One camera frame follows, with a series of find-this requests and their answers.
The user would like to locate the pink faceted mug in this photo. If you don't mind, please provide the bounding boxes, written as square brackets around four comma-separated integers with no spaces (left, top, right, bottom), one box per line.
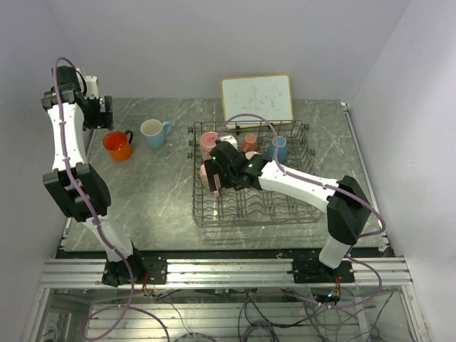
[199,161,221,197]

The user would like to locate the yellow framed whiteboard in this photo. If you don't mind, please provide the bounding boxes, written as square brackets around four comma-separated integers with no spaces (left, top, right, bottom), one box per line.
[221,73,294,130]

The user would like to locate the grey wire dish rack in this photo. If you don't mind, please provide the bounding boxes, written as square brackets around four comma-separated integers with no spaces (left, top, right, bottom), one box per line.
[187,120,322,228]

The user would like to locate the salmon pink mug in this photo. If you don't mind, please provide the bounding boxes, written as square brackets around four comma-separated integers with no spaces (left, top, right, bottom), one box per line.
[245,151,259,160]

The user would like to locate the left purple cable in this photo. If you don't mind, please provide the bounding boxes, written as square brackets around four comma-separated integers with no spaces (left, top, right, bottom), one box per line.
[52,56,171,342]

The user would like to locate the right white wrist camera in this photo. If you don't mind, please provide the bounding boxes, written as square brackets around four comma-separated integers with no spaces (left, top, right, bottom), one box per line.
[220,135,238,150]

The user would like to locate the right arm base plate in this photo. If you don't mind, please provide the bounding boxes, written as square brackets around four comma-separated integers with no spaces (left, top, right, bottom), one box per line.
[284,249,355,284]

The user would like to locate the pink patterned mug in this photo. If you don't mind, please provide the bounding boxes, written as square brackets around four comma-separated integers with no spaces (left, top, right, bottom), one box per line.
[199,131,218,161]

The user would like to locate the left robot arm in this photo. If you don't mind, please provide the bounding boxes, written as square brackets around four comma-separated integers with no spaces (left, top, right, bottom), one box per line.
[41,66,145,283]

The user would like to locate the small coral mug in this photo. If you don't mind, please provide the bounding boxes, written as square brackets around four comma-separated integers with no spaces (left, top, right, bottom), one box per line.
[241,133,258,153]

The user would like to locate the light blue mug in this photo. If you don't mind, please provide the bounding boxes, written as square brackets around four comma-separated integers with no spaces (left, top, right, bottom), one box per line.
[140,119,172,149]

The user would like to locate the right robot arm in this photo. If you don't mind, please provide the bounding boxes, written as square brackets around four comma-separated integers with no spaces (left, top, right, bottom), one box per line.
[204,141,371,282]

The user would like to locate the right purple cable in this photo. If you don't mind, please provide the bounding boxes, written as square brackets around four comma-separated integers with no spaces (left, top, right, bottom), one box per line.
[217,113,388,310]

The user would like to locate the aluminium frame rail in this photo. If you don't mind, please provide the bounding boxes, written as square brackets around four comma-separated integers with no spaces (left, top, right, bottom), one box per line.
[38,258,413,289]

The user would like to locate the purple cable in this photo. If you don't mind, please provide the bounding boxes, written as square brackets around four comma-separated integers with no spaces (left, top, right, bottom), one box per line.
[217,113,388,310]
[52,56,171,342]

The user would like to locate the orange mug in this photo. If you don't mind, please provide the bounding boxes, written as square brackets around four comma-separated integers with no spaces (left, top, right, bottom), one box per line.
[103,130,134,162]

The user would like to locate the dark blue textured mug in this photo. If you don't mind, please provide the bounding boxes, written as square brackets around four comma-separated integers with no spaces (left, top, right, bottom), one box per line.
[266,136,288,164]

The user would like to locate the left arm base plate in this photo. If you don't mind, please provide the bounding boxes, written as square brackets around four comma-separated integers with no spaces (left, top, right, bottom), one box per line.
[101,249,168,287]

